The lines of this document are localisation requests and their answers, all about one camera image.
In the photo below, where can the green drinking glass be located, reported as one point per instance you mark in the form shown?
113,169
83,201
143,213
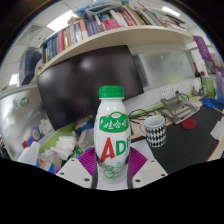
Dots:
210,87

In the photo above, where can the dark blue storage box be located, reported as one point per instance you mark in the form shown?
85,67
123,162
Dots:
30,66

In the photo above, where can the blue tissue box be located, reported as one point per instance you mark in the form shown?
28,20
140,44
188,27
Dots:
31,155

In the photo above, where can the ceiling lights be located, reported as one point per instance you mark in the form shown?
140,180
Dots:
61,20

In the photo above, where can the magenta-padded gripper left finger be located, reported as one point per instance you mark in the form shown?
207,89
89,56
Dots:
75,170

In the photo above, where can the purple blue water bottle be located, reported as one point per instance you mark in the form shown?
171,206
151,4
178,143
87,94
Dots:
220,88

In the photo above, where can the white napkin stack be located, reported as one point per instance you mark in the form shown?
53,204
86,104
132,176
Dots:
66,146

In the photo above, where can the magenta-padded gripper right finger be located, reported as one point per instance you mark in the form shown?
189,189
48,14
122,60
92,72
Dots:
150,170

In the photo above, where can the black white diamond-pattern mug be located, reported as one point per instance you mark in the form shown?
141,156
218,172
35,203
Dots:
155,133

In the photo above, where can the flat round red coaster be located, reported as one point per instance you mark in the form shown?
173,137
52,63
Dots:
189,124

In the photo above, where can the wooden shelf with books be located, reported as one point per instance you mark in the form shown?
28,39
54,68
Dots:
110,36

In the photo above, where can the purple hanging banner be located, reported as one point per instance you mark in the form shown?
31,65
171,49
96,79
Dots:
202,48

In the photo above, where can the black computer monitor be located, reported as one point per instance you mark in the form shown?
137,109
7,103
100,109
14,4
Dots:
86,83

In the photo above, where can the black desk mat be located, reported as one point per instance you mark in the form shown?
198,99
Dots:
186,146

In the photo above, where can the white wall socket panel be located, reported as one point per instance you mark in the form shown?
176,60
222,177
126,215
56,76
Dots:
175,90

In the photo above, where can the white drink bottle green cap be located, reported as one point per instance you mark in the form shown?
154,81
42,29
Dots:
111,146

